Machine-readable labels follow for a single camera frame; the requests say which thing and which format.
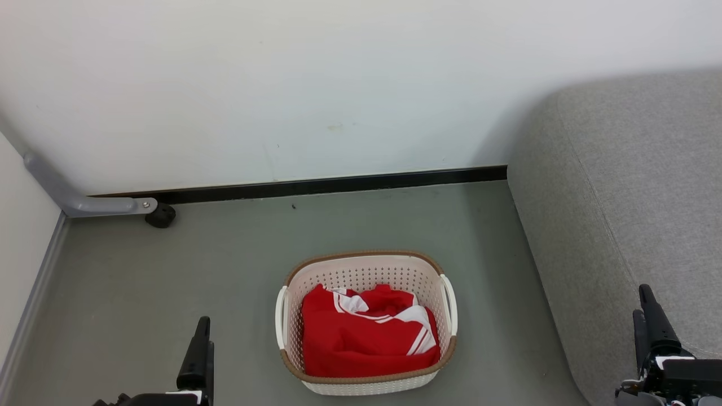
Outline grey skirting strip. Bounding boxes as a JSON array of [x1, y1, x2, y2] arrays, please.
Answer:
[[0, 213, 69, 395]]

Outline black round rubber foot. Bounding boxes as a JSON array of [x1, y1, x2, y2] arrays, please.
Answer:
[[144, 203, 177, 229]]

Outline black baseboard strip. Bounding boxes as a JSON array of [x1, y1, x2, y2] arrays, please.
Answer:
[[90, 165, 508, 205]]

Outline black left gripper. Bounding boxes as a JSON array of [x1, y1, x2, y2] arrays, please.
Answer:
[[93, 316, 215, 406]]

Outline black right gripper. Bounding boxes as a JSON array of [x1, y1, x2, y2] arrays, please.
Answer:
[[615, 284, 722, 406]]

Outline red and white garment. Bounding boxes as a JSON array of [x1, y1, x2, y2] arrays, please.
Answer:
[[301, 284, 442, 378]]

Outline grey metal leg with caster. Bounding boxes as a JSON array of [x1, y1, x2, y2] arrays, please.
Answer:
[[23, 149, 159, 219]]

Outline grey fabric sofa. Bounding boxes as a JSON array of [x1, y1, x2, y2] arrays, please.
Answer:
[[507, 70, 722, 406]]

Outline white perforated laundry basket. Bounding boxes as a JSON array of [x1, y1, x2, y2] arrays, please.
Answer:
[[275, 250, 459, 396]]

